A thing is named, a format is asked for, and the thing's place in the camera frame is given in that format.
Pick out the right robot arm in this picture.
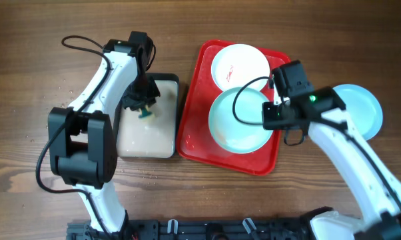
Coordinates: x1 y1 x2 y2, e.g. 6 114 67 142
262 61 401 239

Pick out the light blue round plate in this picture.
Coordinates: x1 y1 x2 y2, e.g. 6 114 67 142
333 84 383 140

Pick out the green yellow scrub sponge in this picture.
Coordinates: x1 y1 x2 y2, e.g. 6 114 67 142
138 107 155 119

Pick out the black water basin tray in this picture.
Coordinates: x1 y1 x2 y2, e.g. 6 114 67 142
116 73 179 158

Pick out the pale green round plate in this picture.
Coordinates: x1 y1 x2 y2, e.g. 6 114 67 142
208 87 273 154

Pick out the right black cable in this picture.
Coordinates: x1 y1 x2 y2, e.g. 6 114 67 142
232 76 401 231

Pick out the left black cable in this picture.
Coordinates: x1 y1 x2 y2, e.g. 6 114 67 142
35 35 113 234

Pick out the black cable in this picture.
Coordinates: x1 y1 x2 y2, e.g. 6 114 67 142
35 35 113 234
232 76 401 231

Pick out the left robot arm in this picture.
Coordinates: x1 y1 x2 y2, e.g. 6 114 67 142
35 31 161 239

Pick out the red plastic serving tray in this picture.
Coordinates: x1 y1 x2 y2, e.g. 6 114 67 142
176 39 281 176

